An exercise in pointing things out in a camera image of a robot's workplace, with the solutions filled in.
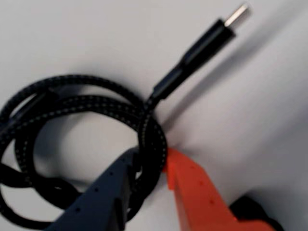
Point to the navy gripper finger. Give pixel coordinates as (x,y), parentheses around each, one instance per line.
(101,199)

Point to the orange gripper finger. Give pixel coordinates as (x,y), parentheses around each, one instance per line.
(197,199)

